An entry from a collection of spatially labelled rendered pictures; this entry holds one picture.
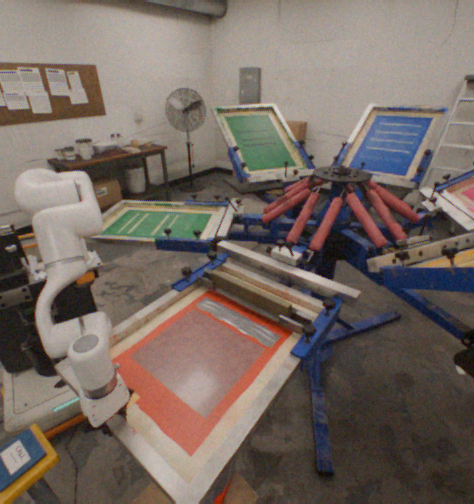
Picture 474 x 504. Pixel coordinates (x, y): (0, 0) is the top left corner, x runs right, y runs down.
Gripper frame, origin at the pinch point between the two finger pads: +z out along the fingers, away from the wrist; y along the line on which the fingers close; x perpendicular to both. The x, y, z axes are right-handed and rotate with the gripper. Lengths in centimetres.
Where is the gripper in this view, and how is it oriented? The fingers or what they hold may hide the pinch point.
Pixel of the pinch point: (114, 421)
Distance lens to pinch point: 93.4
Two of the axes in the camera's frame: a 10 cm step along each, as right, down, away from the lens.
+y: -6.2, 4.0, -6.8
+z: 0.1, 8.6, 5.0
